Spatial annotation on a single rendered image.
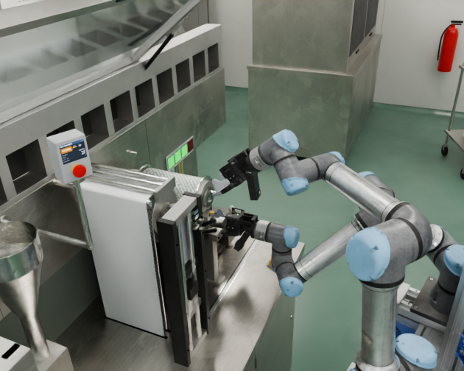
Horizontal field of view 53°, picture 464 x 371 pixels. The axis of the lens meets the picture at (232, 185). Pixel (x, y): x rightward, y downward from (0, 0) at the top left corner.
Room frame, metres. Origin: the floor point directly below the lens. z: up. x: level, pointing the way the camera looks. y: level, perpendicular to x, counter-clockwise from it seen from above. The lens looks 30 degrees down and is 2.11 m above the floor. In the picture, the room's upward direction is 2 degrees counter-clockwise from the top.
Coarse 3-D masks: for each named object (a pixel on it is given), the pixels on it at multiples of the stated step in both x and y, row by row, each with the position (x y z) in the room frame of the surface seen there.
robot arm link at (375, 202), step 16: (320, 160) 1.28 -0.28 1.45; (336, 160) 1.27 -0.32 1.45; (320, 176) 1.26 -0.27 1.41; (336, 176) 1.21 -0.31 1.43; (352, 176) 1.18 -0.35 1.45; (352, 192) 1.14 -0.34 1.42; (368, 192) 1.10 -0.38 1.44; (384, 192) 1.10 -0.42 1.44; (368, 208) 1.07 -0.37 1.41; (384, 208) 1.03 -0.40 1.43; (400, 208) 1.00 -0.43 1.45; (416, 208) 1.01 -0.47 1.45; (416, 224) 0.92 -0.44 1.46
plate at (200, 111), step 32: (192, 96) 2.05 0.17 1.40; (224, 96) 2.36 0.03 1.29; (160, 128) 1.79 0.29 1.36; (192, 128) 2.03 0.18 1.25; (96, 160) 1.42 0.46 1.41; (128, 160) 1.57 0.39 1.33; (160, 160) 1.76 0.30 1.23; (32, 192) 1.16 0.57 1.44; (64, 192) 1.27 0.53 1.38; (32, 224) 1.14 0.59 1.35; (64, 224) 1.24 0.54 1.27; (64, 256) 1.21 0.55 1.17; (0, 320) 0.96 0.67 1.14
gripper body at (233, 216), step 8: (232, 208) 1.48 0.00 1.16; (232, 216) 1.42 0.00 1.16; (240, 216) 1.42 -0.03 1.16; (248, 216) 1.42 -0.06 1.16; (256, 216) 1.41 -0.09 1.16; (232, 224) 1.41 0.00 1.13; (240, 224) 1.42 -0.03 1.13; (248, 224) 1.40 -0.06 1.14; (232, 232) 1.41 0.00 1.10; (240, 232) 1.42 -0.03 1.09; (248, 232) 1.40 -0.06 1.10
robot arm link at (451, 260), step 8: (448, 248) 1.34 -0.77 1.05; (456, 248) 1.33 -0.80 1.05; (440, 256) 1.34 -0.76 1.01; (448, 256) 1.30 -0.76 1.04; (456, 256) 1.29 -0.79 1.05; (440, 264) 1.32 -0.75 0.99; (448, 264) 1.28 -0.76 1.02; (456, 264) 1.26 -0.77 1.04; (440, 272) 1.31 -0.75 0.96; (448, 272) 1.27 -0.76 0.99; (456, 272) 1.25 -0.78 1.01; (440, 280) 1.30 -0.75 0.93; (448, 280) 1.27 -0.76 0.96; (456, 280) 1.25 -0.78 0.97; (448, 288) 1.26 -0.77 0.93; (456, 288) 1.25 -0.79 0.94
